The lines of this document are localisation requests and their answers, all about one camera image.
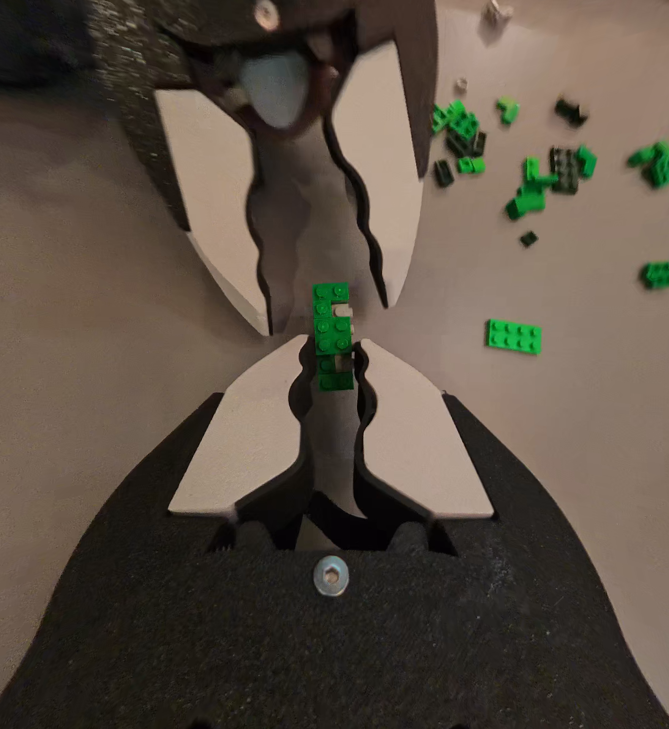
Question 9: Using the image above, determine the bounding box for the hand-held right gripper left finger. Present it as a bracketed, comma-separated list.
[167, 335, 318, 520]

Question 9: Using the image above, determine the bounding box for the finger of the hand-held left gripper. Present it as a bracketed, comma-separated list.
[154, 89, 274, 337]
[324, 39, 424, 310]

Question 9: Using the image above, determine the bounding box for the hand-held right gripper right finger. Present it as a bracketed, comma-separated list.
[352, 339, 496, 520]

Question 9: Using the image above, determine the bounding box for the green toy brick assembly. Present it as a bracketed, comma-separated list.
[312, 282, 358, 394]

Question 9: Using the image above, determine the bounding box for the pile of green black bricks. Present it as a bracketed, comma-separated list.
[430, 96, 669, 291]

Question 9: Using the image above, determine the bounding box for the flat green toy brick plate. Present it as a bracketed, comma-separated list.
[485, 318, 543, 355]

